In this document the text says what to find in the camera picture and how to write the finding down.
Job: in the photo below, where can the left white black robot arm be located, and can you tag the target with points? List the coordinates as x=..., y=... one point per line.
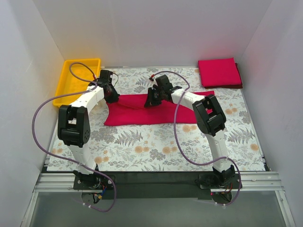
x=74, y=126

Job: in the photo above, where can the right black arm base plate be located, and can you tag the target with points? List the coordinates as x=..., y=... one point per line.
x=211, y=181

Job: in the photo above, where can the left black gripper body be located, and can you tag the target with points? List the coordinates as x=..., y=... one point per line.
x=111, y=95

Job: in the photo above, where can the aluminium frame rail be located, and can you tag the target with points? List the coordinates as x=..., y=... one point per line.
x=161, y=199

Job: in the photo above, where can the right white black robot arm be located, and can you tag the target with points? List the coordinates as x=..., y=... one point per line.
x=210, y=120

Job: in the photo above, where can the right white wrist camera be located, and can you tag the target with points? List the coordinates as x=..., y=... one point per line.
x=153, y=83

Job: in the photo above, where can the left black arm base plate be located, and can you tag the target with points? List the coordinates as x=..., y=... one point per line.
x=91, y=181

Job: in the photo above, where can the floral patterned table mat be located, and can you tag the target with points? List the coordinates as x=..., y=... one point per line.
x=154, y=148

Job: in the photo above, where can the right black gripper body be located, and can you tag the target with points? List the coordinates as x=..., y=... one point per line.
x=152, y=98

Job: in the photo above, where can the crimson t-shirt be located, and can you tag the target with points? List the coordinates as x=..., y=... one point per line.
x=209, y=68
x=129, y=109

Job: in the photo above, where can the folded dark red t-shirt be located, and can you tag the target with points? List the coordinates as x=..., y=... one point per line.
x=231, y=80

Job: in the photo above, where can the yellow plastic bin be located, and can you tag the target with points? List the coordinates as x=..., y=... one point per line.
x=87, y=69

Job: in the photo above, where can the folded crimson t-shirt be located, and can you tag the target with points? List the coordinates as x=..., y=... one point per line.
x=209, y=68

